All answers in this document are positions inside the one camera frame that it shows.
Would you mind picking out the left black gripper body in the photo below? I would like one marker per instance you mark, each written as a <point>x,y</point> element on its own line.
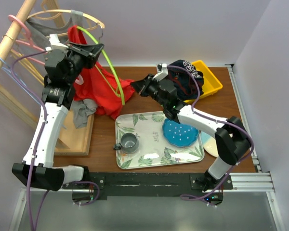
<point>78,59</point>

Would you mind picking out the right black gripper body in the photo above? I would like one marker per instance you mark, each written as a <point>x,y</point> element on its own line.
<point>151,88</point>

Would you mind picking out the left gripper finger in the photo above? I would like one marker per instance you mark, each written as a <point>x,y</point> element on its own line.
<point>94,52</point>
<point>83,44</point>

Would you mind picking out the green hanger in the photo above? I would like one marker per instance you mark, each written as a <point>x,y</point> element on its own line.
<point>119,90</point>

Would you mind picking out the grey tank top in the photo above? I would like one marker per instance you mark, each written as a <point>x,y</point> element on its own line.
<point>82,109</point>

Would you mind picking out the beige wooden hanger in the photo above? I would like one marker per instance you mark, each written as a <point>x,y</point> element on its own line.
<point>57,13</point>

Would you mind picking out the red tank top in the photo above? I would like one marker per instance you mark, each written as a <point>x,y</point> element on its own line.
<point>95,88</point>

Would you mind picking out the dark navy maroon garment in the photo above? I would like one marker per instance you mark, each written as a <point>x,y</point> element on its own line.
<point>186,88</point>

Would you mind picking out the yellow plastic hanger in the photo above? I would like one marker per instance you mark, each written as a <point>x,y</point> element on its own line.
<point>28,66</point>

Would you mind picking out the pink plastic hanger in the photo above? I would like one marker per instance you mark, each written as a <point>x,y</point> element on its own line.
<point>29,42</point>

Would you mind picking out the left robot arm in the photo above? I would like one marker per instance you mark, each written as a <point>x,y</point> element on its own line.
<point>63,64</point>

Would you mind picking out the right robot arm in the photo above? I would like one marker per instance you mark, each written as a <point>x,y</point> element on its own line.
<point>232,140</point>

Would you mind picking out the blue dotted plate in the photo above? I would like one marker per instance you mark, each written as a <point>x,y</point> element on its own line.
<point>179,135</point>

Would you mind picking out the grey mug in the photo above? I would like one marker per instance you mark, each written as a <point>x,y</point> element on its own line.
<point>128,143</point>

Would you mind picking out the yellow plastic bin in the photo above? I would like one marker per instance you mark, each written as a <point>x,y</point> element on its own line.
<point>211,84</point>

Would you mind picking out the leaf pattern serving tray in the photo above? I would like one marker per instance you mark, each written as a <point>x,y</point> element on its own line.
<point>153,150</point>

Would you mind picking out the cream and blue plate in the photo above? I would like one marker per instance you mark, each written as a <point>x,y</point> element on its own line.
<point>209,144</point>

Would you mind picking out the wooden clothes rack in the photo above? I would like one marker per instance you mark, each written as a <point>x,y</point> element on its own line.
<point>71,141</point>

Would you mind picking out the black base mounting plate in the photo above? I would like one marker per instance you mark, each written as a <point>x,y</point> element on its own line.
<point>155,184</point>

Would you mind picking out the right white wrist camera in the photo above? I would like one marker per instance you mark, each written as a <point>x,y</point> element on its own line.
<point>162,72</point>

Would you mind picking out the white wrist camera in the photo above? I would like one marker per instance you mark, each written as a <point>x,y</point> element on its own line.
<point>162,72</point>
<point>55,43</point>

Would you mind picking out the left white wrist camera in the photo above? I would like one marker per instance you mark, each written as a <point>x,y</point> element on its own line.
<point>55,43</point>

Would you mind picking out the aluminium frame rail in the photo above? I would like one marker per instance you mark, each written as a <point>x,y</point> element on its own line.
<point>223,103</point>

